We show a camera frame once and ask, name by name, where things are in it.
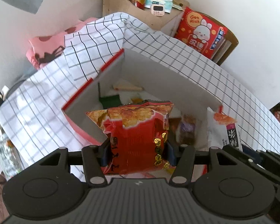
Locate white grey chips bag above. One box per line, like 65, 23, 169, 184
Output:
207, 107, 243, 151

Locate red chips bag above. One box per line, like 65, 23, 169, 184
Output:
87, 100, 174, 175

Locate brown cake snack packet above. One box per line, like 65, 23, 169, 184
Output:
175, 114, 196, 145

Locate green white snack packet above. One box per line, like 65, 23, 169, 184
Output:
99, 94, 122, 109

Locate black grid white tablecloth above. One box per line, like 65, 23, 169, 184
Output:
0, 13, 280, 164

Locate beige stick snack packet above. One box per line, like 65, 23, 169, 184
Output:
112, 84, 144, 91

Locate red white cardboard box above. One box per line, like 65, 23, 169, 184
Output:
61, 48, 224, 175

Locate pink patterned cloth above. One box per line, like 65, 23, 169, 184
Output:
26, 17, 97, 70

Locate wooden chair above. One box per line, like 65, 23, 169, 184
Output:
196, 11, 240, 66

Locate pink digital timer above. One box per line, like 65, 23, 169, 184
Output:
151, 4, 165, 17

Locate wooden side cabinet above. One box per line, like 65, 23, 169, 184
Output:
102, 0, 190, 37

